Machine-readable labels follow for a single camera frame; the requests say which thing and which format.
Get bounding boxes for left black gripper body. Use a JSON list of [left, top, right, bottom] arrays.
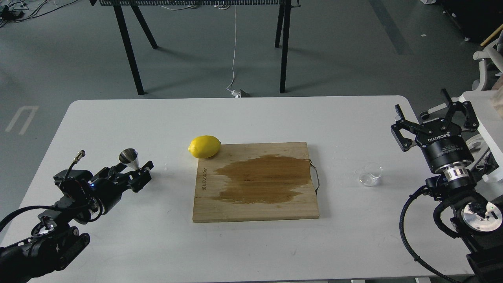
[[54, 167, 134, 215]]

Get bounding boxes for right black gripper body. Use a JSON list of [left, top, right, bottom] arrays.
[[415, 120, 474, 174]]

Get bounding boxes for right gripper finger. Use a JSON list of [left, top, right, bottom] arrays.
[[440, 89, 480, 132], [391, 104, 427, 152]]

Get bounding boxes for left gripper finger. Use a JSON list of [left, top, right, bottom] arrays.
[[112, 161, 154, 177], [125, 169, 152, 192]]

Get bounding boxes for steel double jigger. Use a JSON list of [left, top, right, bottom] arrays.
[[118, 148, 140, 170]]

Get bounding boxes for small clear glass cup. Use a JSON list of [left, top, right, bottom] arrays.
[[358, 162, 383, 187]]

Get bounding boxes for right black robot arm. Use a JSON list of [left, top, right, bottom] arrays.
[[391, 88, 503, 283]]

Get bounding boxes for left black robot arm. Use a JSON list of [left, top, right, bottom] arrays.
[[0, 161, 154, 283]]

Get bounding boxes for white office chair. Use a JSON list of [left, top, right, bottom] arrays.
[[420, 29, 503, 120]]

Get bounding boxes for yellow lemon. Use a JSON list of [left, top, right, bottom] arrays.
[[187, 136, 221, 159]]

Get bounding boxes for wooden cutting board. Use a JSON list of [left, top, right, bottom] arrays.
[[192, 142, 319, 223]]

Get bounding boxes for white hanging cable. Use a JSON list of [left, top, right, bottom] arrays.
[[226, 5, 250, 98]]

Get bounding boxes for black metal table frame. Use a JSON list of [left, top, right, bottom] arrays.
[[89, 0, 302, 96]]

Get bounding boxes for cables on floor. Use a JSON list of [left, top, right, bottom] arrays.
[[0, 0, 79, 28]]

